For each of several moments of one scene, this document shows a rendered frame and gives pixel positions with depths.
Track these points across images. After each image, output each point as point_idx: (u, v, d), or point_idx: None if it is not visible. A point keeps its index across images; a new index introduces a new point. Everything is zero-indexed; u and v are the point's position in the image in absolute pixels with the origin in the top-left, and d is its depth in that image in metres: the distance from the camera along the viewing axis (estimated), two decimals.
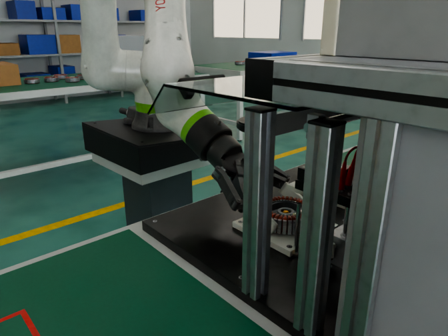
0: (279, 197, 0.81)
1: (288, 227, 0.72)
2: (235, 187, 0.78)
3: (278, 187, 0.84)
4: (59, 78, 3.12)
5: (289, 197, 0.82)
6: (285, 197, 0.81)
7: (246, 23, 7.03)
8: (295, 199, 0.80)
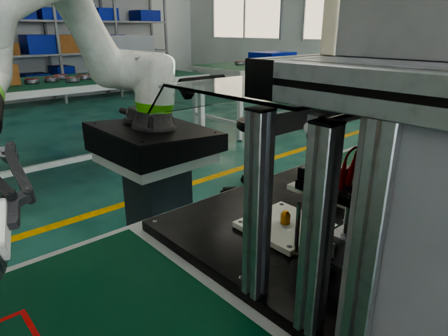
0: None
1: None
2: None
3: (7, 204, 0.49)
4: (59, 78, 3.12)
5: None
6: None
7: (246, 23, 7.03)
8: None
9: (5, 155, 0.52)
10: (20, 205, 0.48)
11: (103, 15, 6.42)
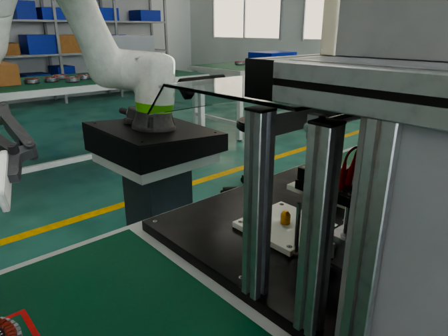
0: (1, 321, 0.51)
1: None
2: None
3: (8, 160, 0.47)
4: (59, 78, 3.12)
5: (18, 325, 0.51)
6: (8, 324, 0.51)
7: (246, 23, 7.03)
8: (9, 335, 0.49)
9: None
10: (21, 160, 0.47)
11: (103, 15, 6.42)
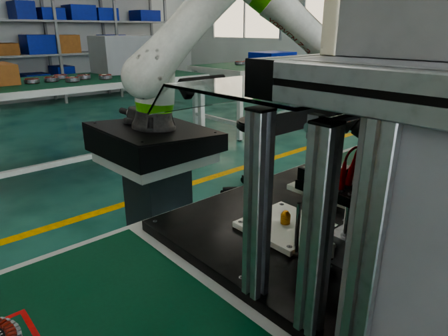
0: (1, 321, 0.51)
1: None
2: None
3: None
4: (59, 78, 3.12)
5: (18, 325, 0.51)
6: (8, 324, 0.51)
7: (246, 23, 7.03)
8: (9, 335, 0.49)
9: None
10: None
11: (103, 15, 6.42)
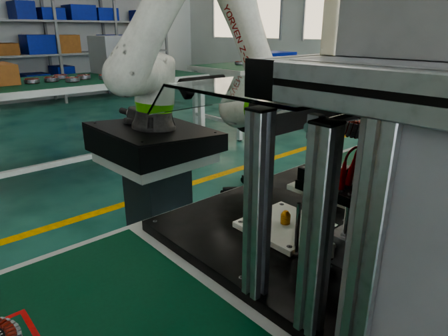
0: (1, 321, 0.51)
1: None
2: None
3: None
4: (59, 78, 3.12)
5: (18, 325, 0.51)
6: (8, 324, 0.51)
7: None
8: (9, 335, 0.49)
9: None
10: None
11: (103, 15, 6.42)
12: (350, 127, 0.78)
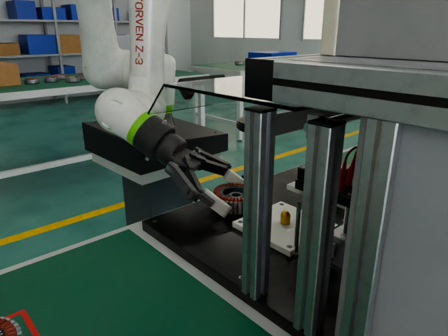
0: (1, 321, 0.51)
1: None
2: (187, 179, 0.85)
3: (222, 174, 0.94)
4: (59, 78, 3.12)
5: (18, 325, 0.51)
6: (8, 324, 0.51)
7: (246, 23, 7.03)
8: (9, 335, 0.49)
9: (199, 154, 0.94)
10: None
11: None
12: (240, 206, 0.82)
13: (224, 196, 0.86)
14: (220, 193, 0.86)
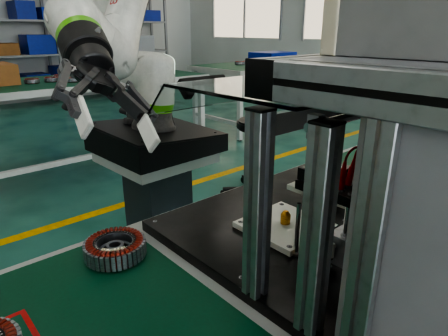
0: (1, 321, 0.51)
1: None
2: None
3: (138, 120, 0.70)
4: None
5: (18, 325, 0.51)
6: (8, 324, 0.51)
7: (246, 23, 7.03)
8: (9, 335, 0.49)
9: (127, 89, 0.73)
10: None
11: None
12: (85, 256, 0.68)
13: (101, 239, 0.72)
14: (104, 233, 0.73)
